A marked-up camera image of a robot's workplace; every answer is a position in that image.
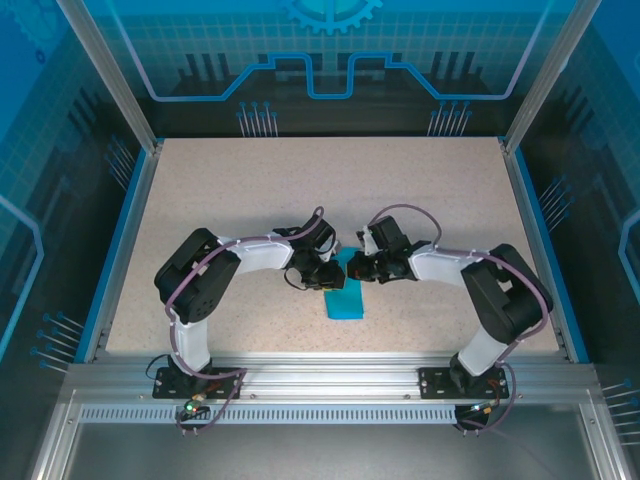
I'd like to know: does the blue paper sheet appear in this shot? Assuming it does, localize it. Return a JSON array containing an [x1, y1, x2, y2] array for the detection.
[[322, 246, 368, 322]]

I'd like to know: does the thin black cable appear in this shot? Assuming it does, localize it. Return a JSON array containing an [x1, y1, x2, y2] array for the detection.
[[144, 353, 174, 383]]

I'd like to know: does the slotted grey cable duct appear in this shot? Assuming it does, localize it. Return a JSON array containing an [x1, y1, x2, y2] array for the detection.
[[78, 403, 461, 422]]

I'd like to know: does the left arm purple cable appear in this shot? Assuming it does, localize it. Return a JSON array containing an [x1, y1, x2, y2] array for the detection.
[[164, 207, 250, 435]]

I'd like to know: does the aluminium mounting rail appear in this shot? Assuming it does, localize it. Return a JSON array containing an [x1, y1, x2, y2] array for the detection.
[[64, 352, 599, 401]]

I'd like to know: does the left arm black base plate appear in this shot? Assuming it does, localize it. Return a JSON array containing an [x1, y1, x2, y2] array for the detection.
[[152, 366, 245, 401]]

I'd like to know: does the aluminium frame post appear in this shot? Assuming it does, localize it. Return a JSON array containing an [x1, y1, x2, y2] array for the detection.
[[53, 0, 165, 155], [501, 0, 605, 155]]

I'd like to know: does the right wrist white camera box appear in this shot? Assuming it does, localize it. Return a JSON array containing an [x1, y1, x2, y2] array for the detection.
[[354, 225, 377, 257]]

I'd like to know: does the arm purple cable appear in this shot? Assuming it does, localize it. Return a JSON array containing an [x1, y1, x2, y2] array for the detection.
[[369, 202, 556, 436], [164, 207, 250, 435]]

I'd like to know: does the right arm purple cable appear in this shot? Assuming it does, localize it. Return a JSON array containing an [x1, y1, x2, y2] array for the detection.
[[369, 202, 556, 436]]

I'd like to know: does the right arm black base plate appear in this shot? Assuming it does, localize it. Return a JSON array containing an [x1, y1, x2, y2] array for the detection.
[[417, 365, 511, 401]]

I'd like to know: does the brass cable connector with light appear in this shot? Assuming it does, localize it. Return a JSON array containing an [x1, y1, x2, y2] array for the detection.
[[182, 394, 209, 419], [467, 399, 501, 419]]

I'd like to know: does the aluminium table side rail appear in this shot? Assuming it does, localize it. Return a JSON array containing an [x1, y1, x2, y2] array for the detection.
[[501, 142, 591, 364], [82, 142, 164, 364]]

